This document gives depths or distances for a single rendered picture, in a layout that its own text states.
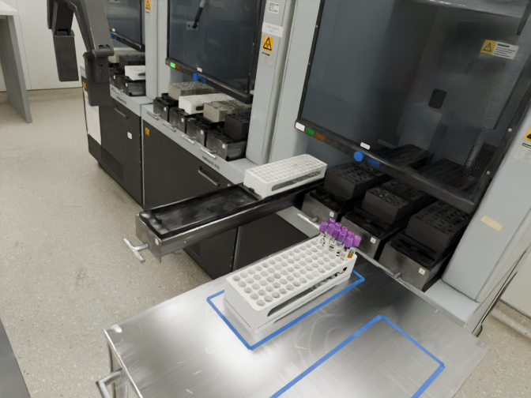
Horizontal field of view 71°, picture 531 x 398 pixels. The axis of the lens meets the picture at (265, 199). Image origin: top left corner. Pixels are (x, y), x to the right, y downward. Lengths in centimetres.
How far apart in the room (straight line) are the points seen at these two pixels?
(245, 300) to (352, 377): 23
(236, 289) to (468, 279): 65
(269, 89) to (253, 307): 89
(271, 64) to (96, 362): 132
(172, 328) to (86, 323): 115
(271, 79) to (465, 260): 84
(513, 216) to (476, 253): 13
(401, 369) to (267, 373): 25
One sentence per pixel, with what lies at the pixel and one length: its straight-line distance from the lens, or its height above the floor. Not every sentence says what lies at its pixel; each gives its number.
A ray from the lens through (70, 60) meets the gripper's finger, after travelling 72.
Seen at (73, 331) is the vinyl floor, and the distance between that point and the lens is 184.
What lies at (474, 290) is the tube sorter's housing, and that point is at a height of 77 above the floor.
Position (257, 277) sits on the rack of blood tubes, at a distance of 75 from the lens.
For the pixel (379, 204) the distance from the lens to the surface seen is 115.
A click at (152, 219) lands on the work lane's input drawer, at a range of 99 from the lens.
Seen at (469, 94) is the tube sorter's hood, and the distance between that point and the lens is 100.
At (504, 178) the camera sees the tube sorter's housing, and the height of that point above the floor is 107.
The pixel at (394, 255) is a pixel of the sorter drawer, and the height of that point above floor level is 79.
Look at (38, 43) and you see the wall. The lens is 442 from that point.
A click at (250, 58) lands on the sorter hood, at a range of 143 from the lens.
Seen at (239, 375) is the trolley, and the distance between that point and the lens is 68.
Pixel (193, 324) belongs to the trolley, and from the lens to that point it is 73.
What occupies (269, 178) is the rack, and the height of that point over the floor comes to 86.
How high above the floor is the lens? 138
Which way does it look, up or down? 30 degrees down
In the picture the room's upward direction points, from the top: 10 degrees clockwise
